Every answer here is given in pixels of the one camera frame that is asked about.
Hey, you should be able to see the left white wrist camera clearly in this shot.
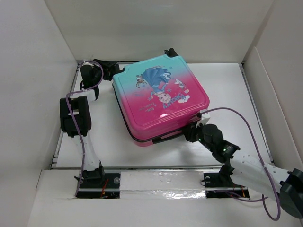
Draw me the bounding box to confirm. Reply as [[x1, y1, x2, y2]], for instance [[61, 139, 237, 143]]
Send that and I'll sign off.
[[81, 60, 95, 67]]

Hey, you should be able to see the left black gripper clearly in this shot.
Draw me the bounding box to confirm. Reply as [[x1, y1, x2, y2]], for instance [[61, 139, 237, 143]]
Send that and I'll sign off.
[[92, 60, 117, 86]]

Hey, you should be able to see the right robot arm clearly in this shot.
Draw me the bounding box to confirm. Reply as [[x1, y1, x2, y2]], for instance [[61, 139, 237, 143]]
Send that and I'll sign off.
[[182, 124, 303, 219]]

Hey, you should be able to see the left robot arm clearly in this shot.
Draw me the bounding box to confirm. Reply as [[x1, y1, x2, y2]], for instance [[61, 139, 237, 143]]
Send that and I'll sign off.
[[60, 59, 120, 188]]

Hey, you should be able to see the pink and teal suitcase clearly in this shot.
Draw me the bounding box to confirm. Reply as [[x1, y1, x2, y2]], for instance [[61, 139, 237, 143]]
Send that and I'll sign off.
[[113, 48, 210, 147]]

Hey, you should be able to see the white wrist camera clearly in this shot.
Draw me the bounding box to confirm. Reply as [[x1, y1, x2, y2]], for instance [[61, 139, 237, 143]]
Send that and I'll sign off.
[[196, 109, 211, 127], [81, 60, 95, 67]]

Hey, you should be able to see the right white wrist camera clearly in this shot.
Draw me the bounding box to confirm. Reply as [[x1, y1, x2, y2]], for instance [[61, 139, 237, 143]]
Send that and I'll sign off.
[[196, 109, 211, 127]]

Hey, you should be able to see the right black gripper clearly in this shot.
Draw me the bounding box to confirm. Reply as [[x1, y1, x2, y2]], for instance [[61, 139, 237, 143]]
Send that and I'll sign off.
[[181, 120, 214, 152]]

